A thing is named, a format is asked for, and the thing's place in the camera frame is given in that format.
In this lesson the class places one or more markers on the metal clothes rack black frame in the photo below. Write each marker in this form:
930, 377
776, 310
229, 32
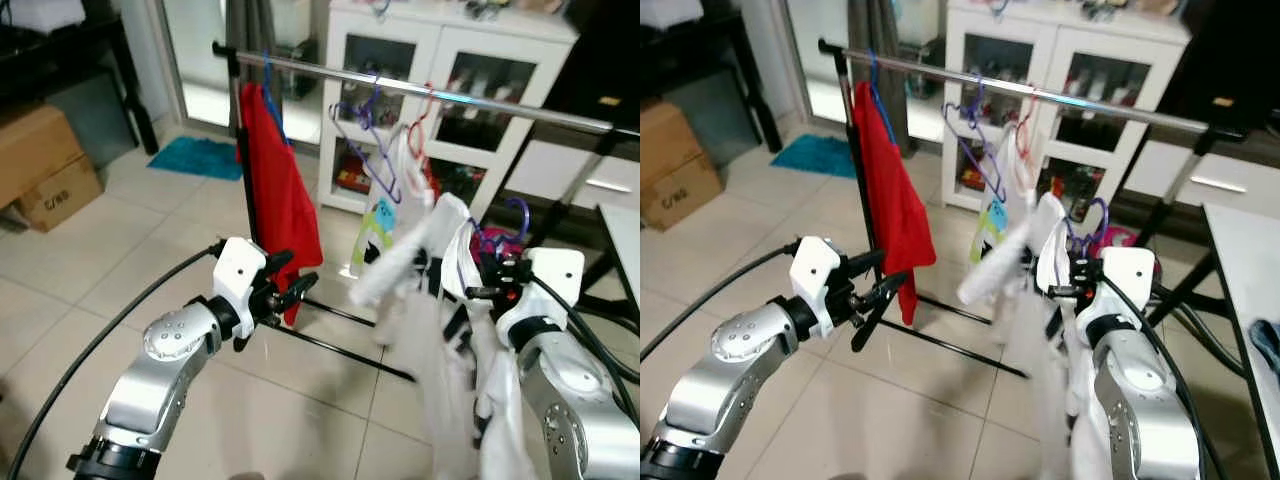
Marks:
450, 97
1100, 104

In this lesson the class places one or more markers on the black desk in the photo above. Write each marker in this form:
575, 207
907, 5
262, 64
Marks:
690, 55
60, 60

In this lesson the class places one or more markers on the white-framed glass door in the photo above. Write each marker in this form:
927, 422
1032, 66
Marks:
825, 60
195, 60

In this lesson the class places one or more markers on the white glass-door cabinet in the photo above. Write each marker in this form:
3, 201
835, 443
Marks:
1048, 45
430, 40

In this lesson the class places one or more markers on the red clothes hanger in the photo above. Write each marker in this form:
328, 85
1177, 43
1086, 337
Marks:
1022, 130
415, 130

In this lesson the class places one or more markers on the white low drawer unit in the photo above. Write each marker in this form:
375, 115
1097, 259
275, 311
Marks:
560, 165
1230, 170

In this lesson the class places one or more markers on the pink vacuum cleaner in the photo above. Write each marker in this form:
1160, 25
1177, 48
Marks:
1125, 240

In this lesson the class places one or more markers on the large plain cardboard box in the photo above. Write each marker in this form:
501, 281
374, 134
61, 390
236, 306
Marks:
35, 150
660, 145

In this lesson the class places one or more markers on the printed cardboard box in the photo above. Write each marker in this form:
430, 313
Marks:
685, 195
65, 200

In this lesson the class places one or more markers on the large white shirt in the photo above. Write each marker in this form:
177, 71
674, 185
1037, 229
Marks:
1045, 420
440, 380

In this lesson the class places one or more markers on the red t-shirt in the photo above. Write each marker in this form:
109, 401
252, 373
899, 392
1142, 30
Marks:
275, 190
890, 190

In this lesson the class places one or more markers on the grey curtain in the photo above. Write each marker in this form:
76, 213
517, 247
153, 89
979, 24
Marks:
250, 30
880, 25

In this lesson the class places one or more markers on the white table black frame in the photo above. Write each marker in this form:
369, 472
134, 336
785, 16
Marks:
625, 240
1240, 280

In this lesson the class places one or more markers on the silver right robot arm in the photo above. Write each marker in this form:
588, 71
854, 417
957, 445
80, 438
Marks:
570, 400
1140, 400

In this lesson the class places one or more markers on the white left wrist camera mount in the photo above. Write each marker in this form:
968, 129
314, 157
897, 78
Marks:
238, 270
812, 270

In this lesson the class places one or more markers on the thin purple clothes hanger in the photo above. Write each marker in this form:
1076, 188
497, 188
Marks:
392, 190
998, 188

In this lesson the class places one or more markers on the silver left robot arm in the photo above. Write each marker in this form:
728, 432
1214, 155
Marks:
700, 400
150, 390

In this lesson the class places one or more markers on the blue cloth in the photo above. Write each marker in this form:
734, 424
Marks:
1268, 345

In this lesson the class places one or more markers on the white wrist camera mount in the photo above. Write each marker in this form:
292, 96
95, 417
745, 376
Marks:
1130, 272
555, 275
812, 270
238, 270

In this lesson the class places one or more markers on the teal floor mat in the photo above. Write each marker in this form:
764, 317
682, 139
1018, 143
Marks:
195, 158
815, 155

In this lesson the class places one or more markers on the black television screen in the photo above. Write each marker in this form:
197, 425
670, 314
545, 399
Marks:
1230, 50
600, 60

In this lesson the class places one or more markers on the purple plastic clothes hanger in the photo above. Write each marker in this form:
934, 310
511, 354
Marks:
1103, 215
525, 218

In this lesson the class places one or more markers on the blue clothes hanger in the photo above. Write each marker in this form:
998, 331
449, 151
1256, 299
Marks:
875, 80
267, 80

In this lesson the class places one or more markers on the white monster print t-shirt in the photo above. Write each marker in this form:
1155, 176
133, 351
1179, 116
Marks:
375, 235
990, 230

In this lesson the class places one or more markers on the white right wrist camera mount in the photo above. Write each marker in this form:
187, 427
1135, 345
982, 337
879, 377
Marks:
1130, 272
555, 275

